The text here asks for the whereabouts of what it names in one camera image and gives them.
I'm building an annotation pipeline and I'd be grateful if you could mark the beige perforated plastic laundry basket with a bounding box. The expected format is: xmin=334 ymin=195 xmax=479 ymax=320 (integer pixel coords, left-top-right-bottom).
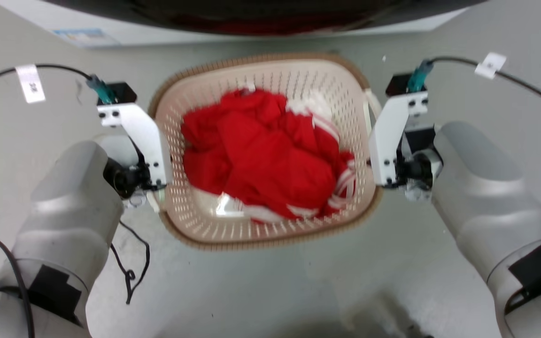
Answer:
xmin=148 ymin=53 xmax=384 ymax=251

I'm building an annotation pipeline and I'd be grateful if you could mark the red garment with white stripes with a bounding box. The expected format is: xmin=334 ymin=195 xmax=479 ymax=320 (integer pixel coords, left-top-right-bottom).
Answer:
xmin=180 ymin=88 xmax=356 ymax=223

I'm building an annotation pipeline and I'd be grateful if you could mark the dark glass washing machine door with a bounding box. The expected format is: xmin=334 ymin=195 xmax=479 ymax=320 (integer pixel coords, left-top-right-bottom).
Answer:
xmin=40 ymin=0 xmax=489 ymax=36

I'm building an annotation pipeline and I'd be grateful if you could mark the blue white appliance sticker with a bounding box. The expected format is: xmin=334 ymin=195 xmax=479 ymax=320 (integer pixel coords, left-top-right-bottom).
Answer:
xmin=52 ymin=28 xmax=122 ymax=48

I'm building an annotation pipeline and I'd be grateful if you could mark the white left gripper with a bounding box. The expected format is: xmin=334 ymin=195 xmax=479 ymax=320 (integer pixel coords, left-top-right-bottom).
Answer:
xmin=97 ymin=103 xmax=173 ymax=200

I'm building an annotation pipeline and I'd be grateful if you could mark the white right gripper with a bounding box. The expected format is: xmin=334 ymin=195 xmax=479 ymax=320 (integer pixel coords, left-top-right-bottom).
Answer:
xmin=368 ymin=91 xmax=443 ymax=202

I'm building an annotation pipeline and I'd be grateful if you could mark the white washing machine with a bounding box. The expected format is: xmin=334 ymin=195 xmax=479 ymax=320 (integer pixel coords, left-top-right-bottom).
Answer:
xmin=0 ymin=0 xmax=469 ymax=49

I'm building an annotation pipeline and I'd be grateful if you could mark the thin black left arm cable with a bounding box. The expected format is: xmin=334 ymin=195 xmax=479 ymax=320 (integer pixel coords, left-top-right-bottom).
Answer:
xmin=0 ymin=222 xmax=35 ymax=338

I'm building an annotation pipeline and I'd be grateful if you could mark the thin black looped cable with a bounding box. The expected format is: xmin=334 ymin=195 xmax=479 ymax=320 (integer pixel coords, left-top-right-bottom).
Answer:
xmin=109 ymin=220 xmax=151 ymax=305

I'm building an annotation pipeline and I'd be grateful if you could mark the white paper cable label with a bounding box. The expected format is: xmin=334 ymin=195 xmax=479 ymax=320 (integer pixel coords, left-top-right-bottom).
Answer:
xmin=474 ymin=52 xmax=507 ymax=79
xmin=15 ymin=64 xmax=46 ymax=104

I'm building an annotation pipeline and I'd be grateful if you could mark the thin black right gripper cable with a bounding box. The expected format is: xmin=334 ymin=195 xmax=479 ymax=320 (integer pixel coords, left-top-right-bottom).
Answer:
xmin=428 ymin=56 xmax=541 ymax=120

